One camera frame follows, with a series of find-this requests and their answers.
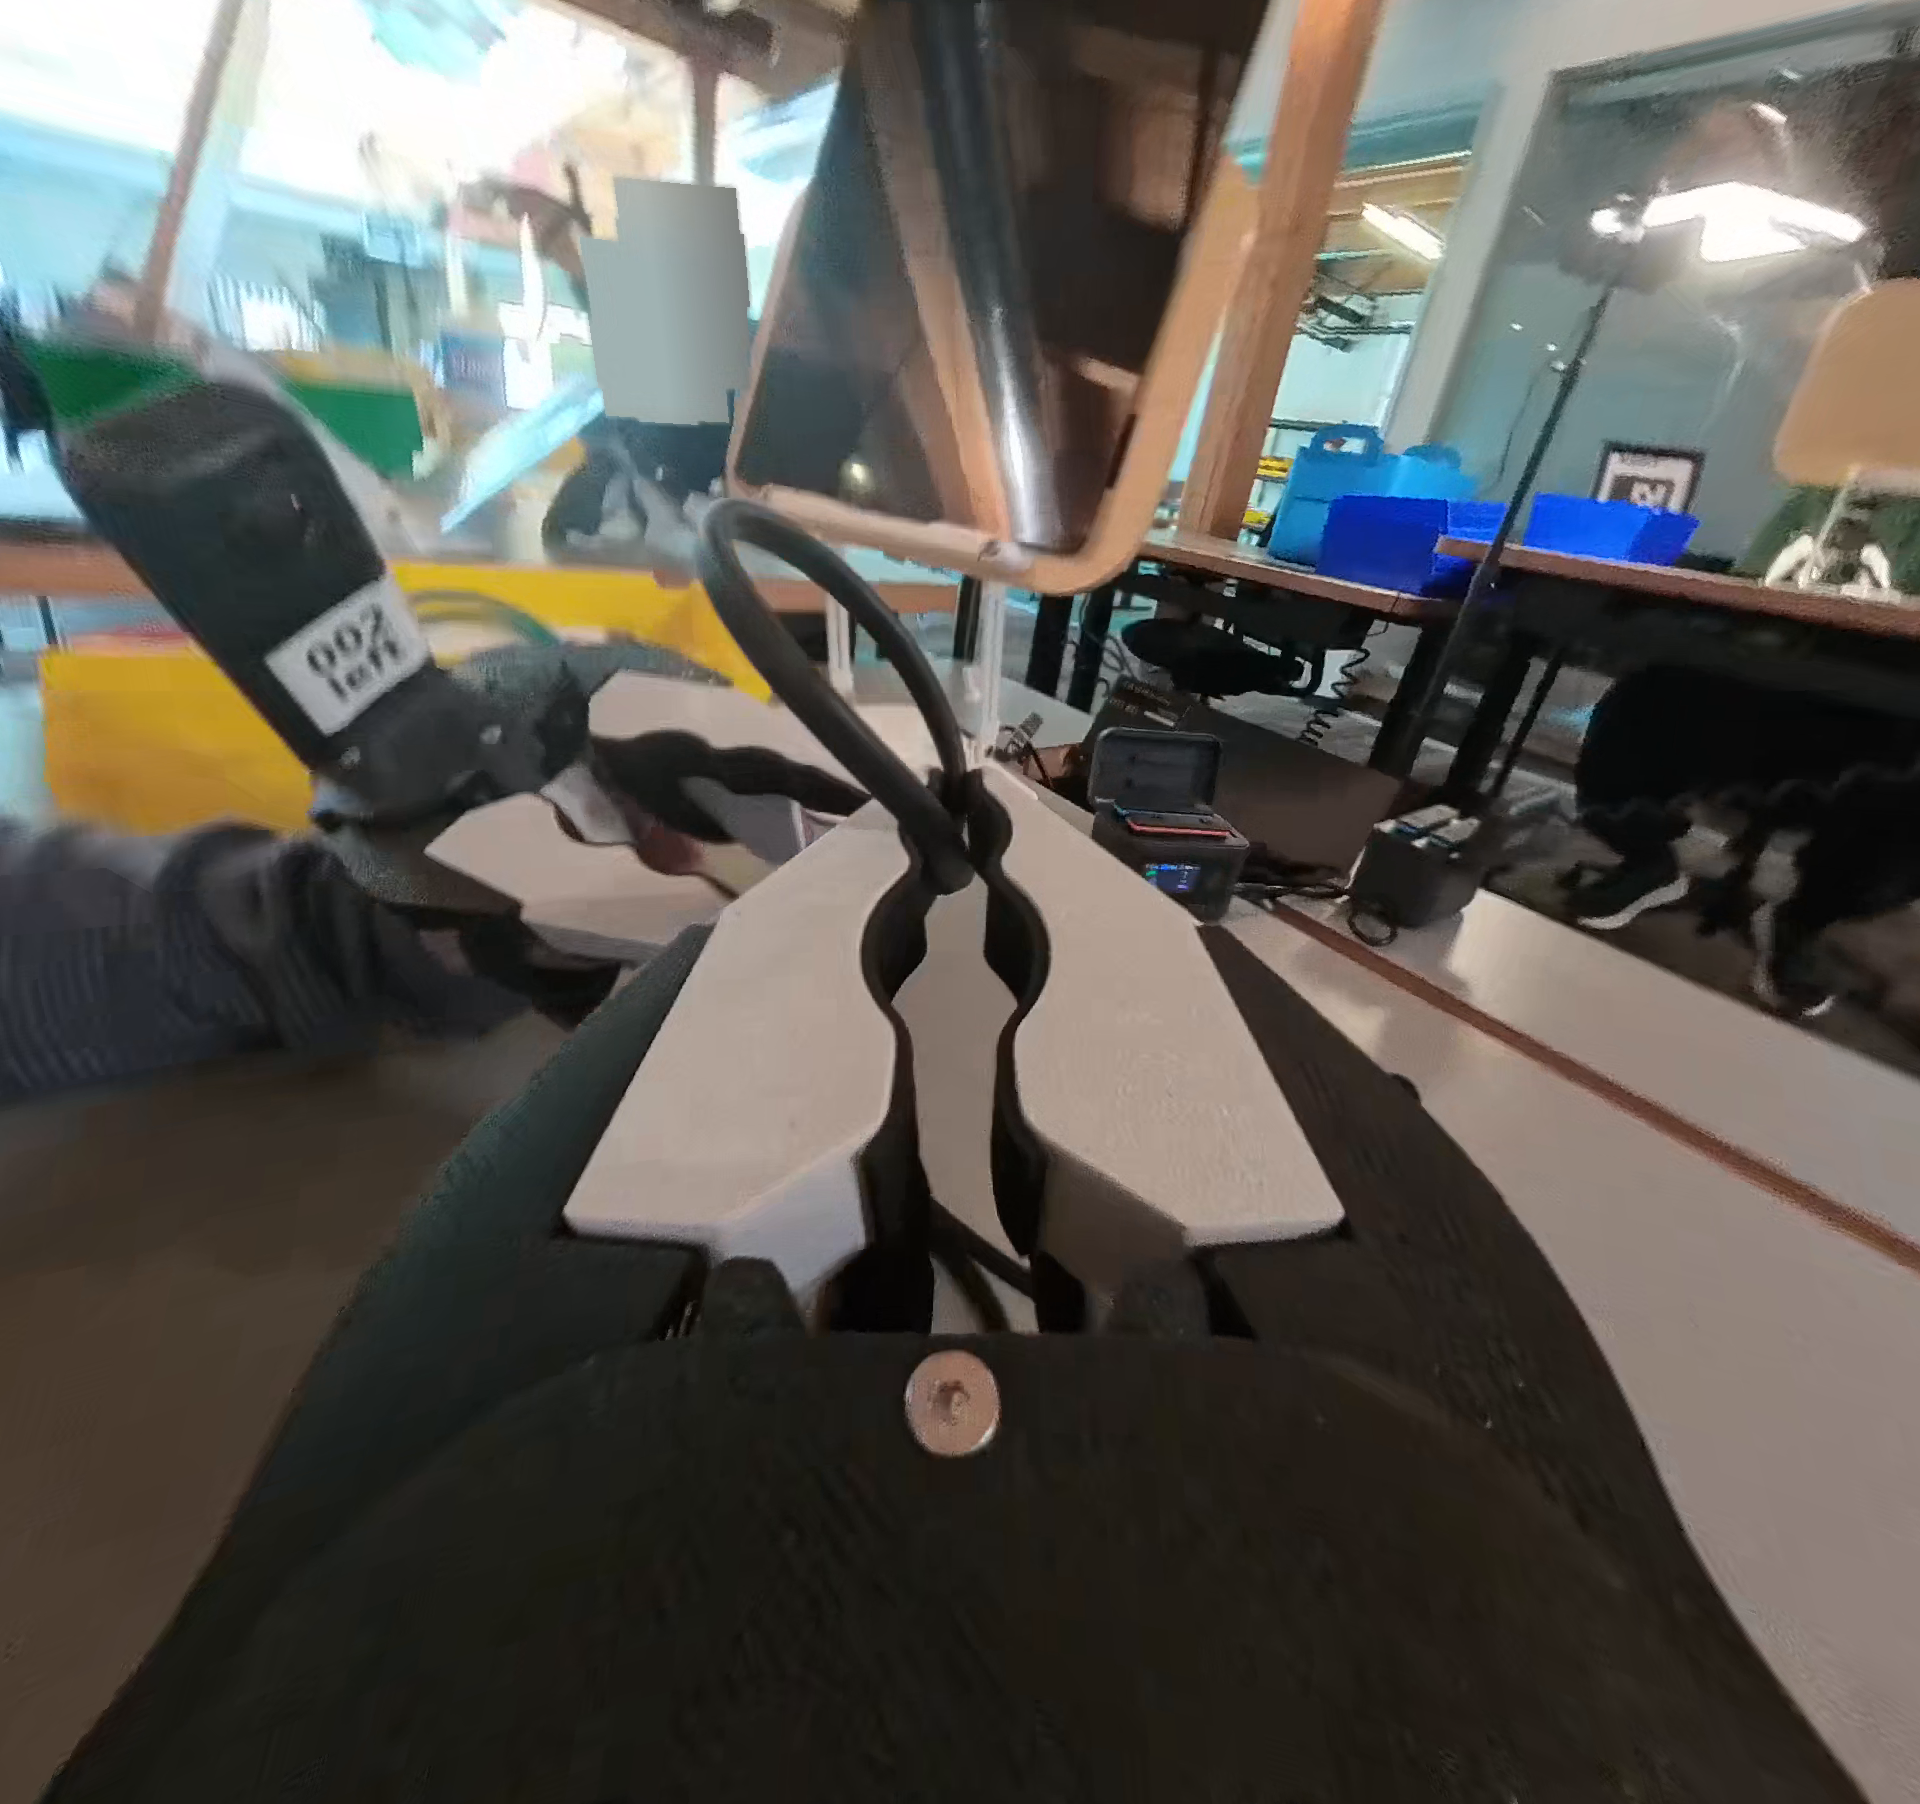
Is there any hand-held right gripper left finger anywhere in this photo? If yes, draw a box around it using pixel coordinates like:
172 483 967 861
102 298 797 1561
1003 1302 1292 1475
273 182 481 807
562 792 939 1326

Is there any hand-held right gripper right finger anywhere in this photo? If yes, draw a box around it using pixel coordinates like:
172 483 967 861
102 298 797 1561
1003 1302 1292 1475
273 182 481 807
967 768 1347 1328

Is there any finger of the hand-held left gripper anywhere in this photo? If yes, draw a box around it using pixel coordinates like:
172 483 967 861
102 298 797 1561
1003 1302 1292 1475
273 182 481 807
423 792 743 944
589 668 874 822

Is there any black cable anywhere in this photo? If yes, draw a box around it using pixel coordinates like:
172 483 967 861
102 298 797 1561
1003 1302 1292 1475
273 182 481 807
696 496 1052 1333

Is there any yellow plastic bin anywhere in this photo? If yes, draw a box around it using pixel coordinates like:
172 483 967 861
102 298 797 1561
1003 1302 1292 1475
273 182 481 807
37 558 772 833

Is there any person's left forearm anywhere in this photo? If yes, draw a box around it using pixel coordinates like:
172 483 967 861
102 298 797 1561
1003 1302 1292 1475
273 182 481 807
0 816 505 1104

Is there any green bin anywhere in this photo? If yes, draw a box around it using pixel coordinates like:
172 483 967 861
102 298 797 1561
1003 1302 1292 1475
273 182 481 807
30 340 427 479

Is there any black charger case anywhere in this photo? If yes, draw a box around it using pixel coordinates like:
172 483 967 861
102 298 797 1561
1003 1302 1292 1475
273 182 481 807
1082 728 1254 924

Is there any small black battery charger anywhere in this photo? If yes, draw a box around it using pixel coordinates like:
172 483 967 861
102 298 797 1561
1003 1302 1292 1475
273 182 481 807
1347 803 1490 934

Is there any wooden edged table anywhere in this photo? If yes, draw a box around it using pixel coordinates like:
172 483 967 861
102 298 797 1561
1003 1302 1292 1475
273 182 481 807
1434 531 1920 793
1137 529 1454 773

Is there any small blue bin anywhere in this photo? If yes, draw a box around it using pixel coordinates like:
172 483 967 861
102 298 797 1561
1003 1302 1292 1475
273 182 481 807
1318 493 1502 594
1518 491 1703 572

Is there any blue caddy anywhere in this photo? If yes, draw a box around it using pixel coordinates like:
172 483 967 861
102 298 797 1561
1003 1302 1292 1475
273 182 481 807
1268 426 1468 564

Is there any framed tag sign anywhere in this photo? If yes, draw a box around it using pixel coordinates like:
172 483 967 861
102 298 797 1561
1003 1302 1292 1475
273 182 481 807
1593 440 1710 515

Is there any beige board on stand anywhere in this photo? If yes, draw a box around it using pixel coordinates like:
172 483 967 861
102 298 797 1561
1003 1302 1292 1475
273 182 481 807
1770 277 1920 491

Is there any light stand with lamp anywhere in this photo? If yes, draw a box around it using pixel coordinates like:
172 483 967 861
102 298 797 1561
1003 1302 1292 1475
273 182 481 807
1402 176 1873 789

